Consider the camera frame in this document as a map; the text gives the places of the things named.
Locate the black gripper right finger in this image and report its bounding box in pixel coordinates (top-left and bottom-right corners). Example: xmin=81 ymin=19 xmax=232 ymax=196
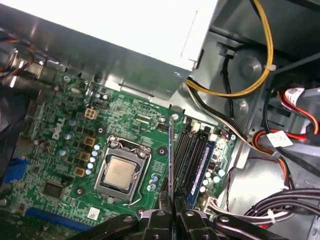
xmin=174 ymin=195 xmax=290 ymax=240

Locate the metal locking lever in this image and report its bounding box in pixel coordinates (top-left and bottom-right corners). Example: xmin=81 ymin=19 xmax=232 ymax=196
xmin=122 ymin=139 xmax=153 ymax=208

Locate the black case fan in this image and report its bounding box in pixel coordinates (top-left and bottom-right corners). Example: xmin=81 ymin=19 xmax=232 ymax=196
xmin=0 ymin=74 xmax=38 ymax=181

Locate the red wire with white label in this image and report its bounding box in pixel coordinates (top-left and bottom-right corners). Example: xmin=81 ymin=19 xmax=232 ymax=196
xmin=276 ymin=86 xmax=320 ymax=137

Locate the black white power wire bundle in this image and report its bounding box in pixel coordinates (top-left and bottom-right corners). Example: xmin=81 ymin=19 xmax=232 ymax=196
xmin=184 ymin=77 xmax=276 ymax=156

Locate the orange red power wire bundle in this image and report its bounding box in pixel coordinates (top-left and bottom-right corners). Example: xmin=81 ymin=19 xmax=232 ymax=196
xmin=251 ymin=128 xmax=320 ymax=193

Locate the yellow wire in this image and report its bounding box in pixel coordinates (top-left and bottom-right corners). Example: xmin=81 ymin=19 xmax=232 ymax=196
xmin=186 ymin=0 xmax=275 ymax=98

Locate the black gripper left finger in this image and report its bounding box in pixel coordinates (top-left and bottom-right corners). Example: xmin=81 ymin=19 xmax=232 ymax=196
xmin=67 ymin=190 xmax=173 ymax=240

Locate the green motherboard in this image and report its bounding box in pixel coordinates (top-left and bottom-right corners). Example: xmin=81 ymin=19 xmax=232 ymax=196
xmin=9 ymin=73 xmax=238 ymax=240

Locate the blue expansion slot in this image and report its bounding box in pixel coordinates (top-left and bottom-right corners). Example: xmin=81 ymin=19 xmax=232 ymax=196
xmin=24 ymin=206 xmax=96 ymax=232

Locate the black PC case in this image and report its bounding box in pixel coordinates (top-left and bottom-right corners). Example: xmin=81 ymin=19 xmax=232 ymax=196
xmin=0 ymin=0 xmax=320 ymax=240

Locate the blue RAM stick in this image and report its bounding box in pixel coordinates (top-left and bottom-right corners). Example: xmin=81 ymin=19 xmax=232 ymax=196
xmin=189 ymin=140 xmax=217 ymax=201
xmin=167 ymin=115 xmax=177 ymax=218

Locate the grey metal drive cage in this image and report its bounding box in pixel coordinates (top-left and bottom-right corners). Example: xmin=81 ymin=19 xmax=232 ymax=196
xmin=259 ymin=51 xmax=320 ymax=176

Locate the grey power supply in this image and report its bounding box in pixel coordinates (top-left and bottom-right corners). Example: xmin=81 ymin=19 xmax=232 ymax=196
xmin=0 ymin=0 xmax=222 ymax=101

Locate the metal socket cover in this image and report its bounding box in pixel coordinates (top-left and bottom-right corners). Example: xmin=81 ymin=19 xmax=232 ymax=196
xmin=94 ymin=136 xmax=153 ymax=201

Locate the silver CPU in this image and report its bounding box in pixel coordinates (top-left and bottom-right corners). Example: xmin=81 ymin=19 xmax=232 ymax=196
xmin=103 ymin=155 xmax=138 ymax=193

